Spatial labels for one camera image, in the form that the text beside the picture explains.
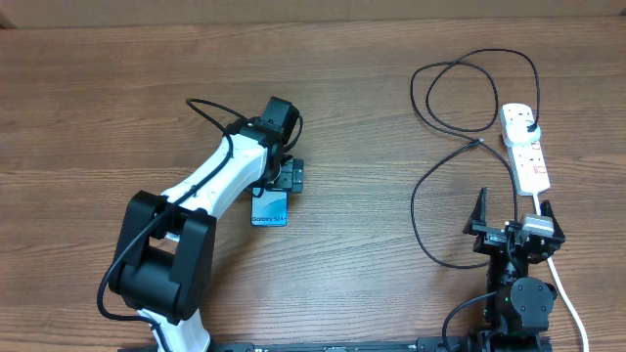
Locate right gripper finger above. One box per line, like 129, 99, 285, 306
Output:
463, 188, 488, 236
540, 199, 565, 243

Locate Samsung Galaxy smartphone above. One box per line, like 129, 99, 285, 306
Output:
250, 189, 288, 227

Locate black USB charging cable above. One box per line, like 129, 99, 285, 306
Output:
409, 48, 542, 271

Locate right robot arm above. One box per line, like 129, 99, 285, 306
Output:
457, 188, 565, 351

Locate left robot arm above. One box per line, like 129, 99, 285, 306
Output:
97, 97, 304, 351

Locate white charger plug adapter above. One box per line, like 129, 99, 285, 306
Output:
502, 122, 542, 148

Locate white power strip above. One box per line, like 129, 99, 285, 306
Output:
500, 103, 551, 196

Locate white power strip cord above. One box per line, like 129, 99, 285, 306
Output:
531, 193, 590, 352

